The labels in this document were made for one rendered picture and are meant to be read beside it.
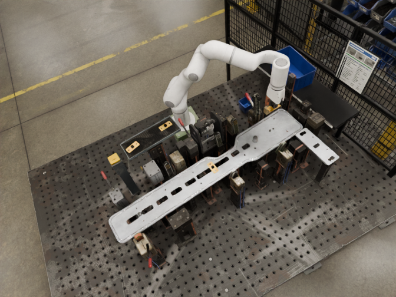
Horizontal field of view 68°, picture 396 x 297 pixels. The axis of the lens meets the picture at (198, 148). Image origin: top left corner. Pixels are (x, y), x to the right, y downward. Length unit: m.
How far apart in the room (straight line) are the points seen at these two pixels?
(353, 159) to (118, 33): 3.68
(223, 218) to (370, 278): 1.35
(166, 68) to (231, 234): 2.61
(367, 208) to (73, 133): 3.02
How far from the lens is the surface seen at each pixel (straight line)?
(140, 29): 4.80
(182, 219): 1.73
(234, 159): 1.91
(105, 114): 3.75
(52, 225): 2.40
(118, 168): 1.90
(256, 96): 1.95
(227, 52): 1.59
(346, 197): 2.25
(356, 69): 2.09
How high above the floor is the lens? 2.65
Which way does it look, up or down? 57 degrees down
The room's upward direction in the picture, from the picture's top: 11 degrees counter-clockwise
